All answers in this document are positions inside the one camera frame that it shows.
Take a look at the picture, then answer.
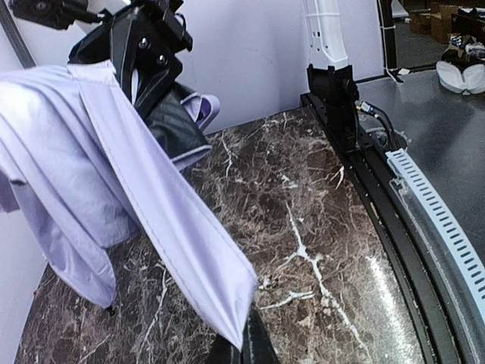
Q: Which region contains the black front table rail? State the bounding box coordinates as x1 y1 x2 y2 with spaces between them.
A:
300 93 477 363

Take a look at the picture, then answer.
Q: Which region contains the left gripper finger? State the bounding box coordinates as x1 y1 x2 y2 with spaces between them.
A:
206 309 280 364

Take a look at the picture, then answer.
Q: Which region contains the right black corner post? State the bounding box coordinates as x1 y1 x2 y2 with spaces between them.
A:
377 0 399 82

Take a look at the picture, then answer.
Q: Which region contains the grey slotted cable duct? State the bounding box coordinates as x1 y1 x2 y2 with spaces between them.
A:
386 149 484 317

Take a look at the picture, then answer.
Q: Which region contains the lavender folding umbrella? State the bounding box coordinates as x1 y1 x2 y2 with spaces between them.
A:
1 61 257 348

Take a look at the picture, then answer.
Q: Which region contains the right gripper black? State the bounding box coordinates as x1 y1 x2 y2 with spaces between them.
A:
69 1 192 118

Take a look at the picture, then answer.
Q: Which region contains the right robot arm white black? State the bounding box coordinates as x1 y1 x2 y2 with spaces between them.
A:
65 1 359 152

